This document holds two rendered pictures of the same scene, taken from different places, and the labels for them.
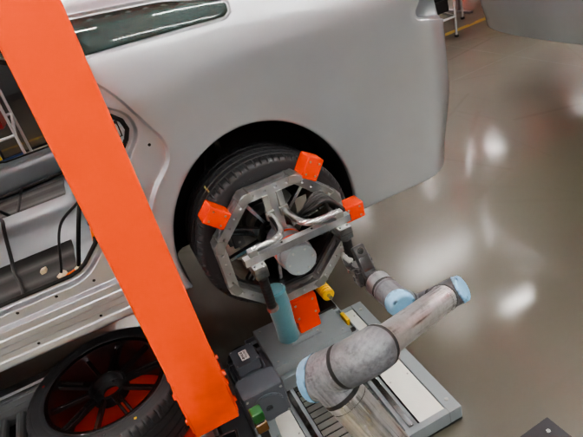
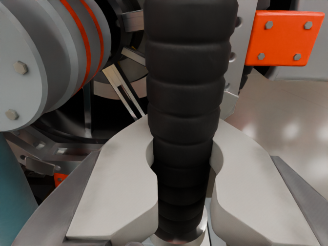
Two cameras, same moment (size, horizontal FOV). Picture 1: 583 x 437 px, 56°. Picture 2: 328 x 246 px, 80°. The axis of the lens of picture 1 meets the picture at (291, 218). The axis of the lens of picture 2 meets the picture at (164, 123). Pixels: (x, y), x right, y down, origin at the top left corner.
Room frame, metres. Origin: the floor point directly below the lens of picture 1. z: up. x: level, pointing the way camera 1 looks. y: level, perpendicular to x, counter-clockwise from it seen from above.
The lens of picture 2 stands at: (1.56, -0.19, 0.89)
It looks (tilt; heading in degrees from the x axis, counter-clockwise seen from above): 31 degrees down; 18
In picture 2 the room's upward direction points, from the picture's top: straight up
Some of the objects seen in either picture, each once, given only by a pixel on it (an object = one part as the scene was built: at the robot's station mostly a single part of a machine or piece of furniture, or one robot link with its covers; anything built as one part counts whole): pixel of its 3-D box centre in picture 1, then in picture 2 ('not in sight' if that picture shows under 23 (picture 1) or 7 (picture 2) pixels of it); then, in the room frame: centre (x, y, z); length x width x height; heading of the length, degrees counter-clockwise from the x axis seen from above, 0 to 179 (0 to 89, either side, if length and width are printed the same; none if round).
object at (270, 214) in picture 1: (259, 225); not in sight; (1.68, 0.12, 1.03); 0.19 x 0.18 x 0.11; 16
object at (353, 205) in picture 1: (350, 209); (271, 37); (1.92, -0.25, 0.85); 0.09 x 0.08 x 0.07; 106
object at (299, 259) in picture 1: (290, 248); (38, 43); (1.76, 0.04, 0.85); 0.21 x 0.14 x 0.14; 16
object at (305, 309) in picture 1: (299, 304); not in sight; (1.86, 0.07, 0.48); 0.16 x 0.12 x 0.17; 16
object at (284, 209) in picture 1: (308, 204); not in sight; (1.74, -0.07, 1.03); 0.19 x 0.18 x 0.11; 16
